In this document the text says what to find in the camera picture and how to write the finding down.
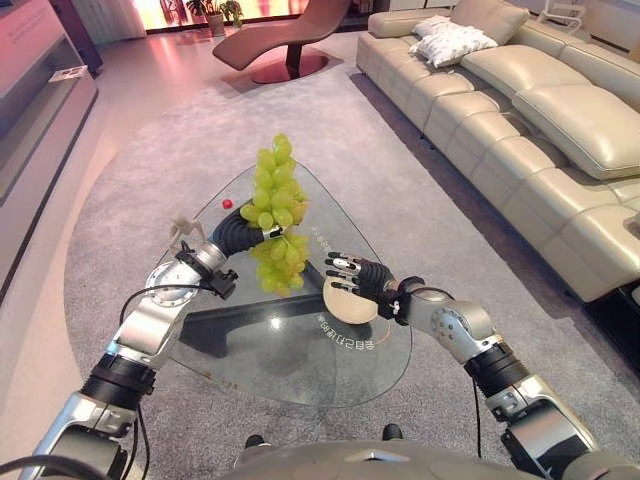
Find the white tv cabinet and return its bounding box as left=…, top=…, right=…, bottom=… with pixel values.
left=0, top=0, right=100, bottom=306

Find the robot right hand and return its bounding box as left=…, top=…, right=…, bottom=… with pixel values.
left=323, top=251, right=401, bottom=318

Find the white frame chair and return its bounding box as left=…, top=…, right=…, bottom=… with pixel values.
left=541, top=0, right=586, bottom=28

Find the beige leather sofa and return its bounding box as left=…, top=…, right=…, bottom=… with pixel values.
left=355, top=0, right=640, bottom=304

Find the potted green plant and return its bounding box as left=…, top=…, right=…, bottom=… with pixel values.
left=185, top=0, right=245, bottom=37

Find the white patterned cushion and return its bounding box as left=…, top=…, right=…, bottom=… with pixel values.
left=408, top=14, right=499, bottom=69

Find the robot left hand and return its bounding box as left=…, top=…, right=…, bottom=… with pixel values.
left=211, top=211, right=286, bottom=257

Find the brown lounge chair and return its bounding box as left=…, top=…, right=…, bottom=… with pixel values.
left=211, top=0, right=372, bottom=86

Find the robot silver torso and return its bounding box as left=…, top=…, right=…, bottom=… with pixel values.
left=232, top=439, right=640, bottom=480

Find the grey carpet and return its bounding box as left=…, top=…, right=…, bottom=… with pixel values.
left=63, top=54, right=640, bottom=480

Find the beige round plate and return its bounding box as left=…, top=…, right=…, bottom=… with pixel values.
left=322, top=278, right=379, bottom=325

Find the green grape bunch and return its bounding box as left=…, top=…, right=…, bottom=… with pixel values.
left=239, top=132, right=311, bottom=297

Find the glass coffee table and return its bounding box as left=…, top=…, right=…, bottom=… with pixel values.
left=168, top=160, right=414, bottom=409

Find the beige figurine ornament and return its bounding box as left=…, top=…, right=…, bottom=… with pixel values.
left=168, top=213, right=205, bottom=251

